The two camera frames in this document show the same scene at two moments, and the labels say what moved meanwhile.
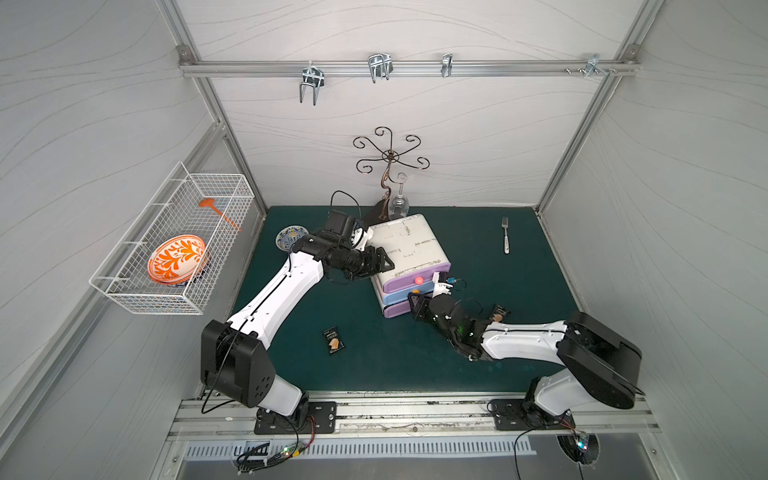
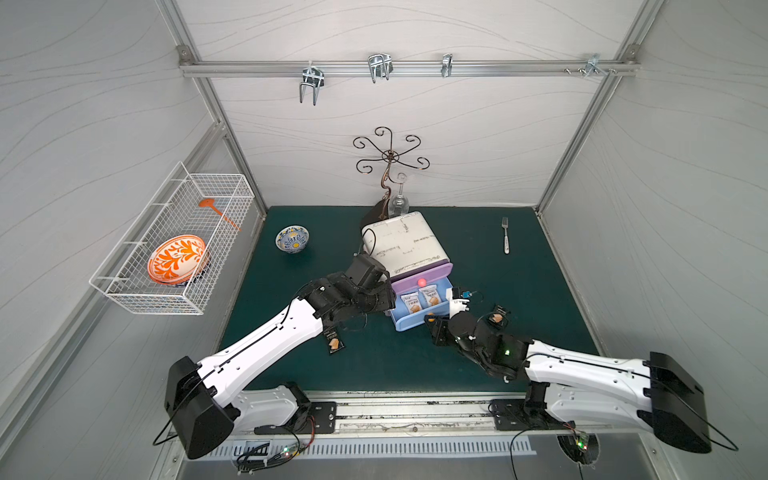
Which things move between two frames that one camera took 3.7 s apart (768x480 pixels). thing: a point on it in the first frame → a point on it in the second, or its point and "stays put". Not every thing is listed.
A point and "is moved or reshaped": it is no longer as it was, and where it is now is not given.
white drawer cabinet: (410, 243) stays put
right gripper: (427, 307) → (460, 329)
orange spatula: (209, 202) stays put
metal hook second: (380, 65) stays put
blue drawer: (402, 295) is moved or reshaped
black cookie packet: (499, 312) stays put
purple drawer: (417, 278) stays put
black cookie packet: (334, 342) stays put
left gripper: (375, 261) → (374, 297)
